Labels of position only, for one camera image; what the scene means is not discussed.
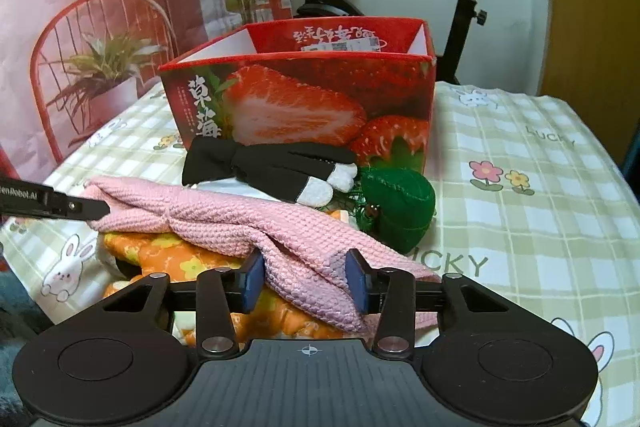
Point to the checkered bunny tablecloth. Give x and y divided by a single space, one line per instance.
528 203

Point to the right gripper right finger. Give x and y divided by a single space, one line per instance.
390 293

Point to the pink knitted cloth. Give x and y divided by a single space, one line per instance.
304 249

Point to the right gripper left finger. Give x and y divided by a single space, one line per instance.
218 295

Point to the orange floral cloth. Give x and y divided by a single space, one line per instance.
136 255

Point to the black bow tie cloth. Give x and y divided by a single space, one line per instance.
303 172

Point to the pink printed backdrop cloth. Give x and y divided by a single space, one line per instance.
69 66

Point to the wooden door panel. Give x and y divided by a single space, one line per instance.
592 63

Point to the red strawberry cardboard box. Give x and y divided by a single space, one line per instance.
363 82

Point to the green plush pouch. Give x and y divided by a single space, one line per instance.
394 205

